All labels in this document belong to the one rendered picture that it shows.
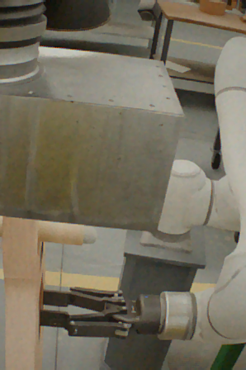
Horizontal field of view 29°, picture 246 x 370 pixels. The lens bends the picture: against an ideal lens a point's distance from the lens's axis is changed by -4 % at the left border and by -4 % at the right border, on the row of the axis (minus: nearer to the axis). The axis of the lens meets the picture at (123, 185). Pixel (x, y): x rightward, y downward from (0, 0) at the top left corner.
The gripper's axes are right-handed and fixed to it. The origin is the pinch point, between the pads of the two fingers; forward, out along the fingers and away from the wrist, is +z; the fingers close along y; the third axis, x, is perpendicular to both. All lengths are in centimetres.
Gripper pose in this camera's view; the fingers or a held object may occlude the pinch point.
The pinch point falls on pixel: (42, 306)
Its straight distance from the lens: 85.5
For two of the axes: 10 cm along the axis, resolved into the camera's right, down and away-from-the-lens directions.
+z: -9.9, -0.9, -1.1
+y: -0.8, -2.6, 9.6
